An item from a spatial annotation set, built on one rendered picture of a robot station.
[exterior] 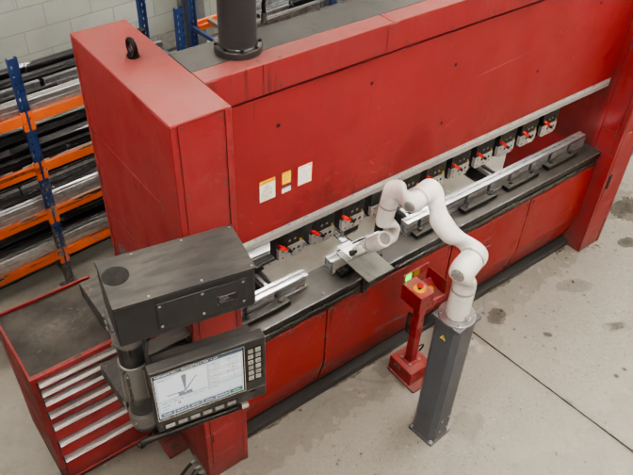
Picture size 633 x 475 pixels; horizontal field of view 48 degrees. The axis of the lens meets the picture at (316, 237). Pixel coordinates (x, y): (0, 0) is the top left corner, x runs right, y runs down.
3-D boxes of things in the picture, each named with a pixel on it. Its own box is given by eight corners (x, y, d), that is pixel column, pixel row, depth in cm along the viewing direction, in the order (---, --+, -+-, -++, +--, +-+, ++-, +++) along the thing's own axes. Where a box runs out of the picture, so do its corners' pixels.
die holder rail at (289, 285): (228, 327, 367) (227, 314, 360) (222, 319, 370) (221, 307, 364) (307, 286, 390) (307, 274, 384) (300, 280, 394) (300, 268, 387)
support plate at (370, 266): (368, 283, 378) (368, 281, 377) (337, 254, 393) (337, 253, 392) (394, 269, 386) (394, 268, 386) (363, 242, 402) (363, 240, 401)
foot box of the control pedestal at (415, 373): (413, 394, 446) (415, 382, 438) (386, 368, 461) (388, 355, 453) (436, 379, 456) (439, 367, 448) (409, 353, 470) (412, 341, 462)
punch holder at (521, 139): (517, 148, 445) (524, 124, 434) (507, 141, 450) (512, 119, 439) (533, 139, 452) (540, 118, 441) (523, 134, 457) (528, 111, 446)
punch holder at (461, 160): (448, 181, 417) (453, 157, 406) (438, 173, 421) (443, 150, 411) (466, 172, 424) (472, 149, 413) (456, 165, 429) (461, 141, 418)
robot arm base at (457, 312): (483, 316, 361) (491, 290, 349) (459, 335, 352) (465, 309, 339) (454, 295, 372) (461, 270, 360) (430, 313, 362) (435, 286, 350)
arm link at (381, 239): (377, 233, 377) (363, 238, 373) (389, 227, 366) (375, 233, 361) (382, 248, 377) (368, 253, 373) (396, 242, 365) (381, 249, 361)
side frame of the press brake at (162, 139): (210, 481, 397) (170, 127, 245) (139, 379, 447) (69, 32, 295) (249, 457, 409) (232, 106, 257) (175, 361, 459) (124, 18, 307)
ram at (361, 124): (216, 266, 333) (204, 118, 280) (207, 256, 338) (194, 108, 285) (608, 85, 474) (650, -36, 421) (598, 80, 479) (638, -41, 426)
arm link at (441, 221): (462, 281, 340) (478, 263, 350) (480, 274, 330) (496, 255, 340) (401, 195, 335) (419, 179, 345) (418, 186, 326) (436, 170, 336)
